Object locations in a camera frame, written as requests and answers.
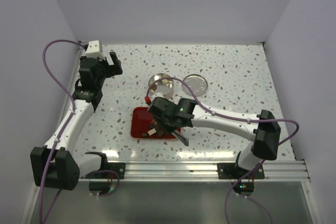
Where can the red rectangular tray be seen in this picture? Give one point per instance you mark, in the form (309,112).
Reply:
(140,123)

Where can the dark oval chocolate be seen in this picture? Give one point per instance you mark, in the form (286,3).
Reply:
(160,133)

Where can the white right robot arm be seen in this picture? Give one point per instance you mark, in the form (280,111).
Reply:
(261,129)

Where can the black base bracket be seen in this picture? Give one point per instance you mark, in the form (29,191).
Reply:
(117,167)
(231,170)

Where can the round metal tin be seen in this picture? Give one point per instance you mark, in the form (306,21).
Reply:
(164,87)

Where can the round metal tin lid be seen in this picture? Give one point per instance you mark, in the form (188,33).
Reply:
(197,83)

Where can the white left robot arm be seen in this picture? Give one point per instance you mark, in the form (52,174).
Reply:
(53,164)

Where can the black right base bracket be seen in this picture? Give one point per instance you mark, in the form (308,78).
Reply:
(231,170)

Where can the white rectangular chocolate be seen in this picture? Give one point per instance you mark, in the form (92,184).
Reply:
(151,132)

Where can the aluminium mounting rail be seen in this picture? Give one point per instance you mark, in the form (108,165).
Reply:
(206,171)

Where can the black left base bracket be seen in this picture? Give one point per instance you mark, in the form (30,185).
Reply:
(117,167)

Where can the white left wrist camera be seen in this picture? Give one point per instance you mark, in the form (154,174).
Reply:
(94,50)

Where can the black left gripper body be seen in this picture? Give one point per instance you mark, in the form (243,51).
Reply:
(103,66)

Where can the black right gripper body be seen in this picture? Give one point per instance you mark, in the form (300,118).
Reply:
(168,121)

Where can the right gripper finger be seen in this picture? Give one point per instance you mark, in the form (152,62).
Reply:
(163,127)
(178,135)

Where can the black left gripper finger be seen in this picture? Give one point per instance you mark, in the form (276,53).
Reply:
(114,58)
(115,69)

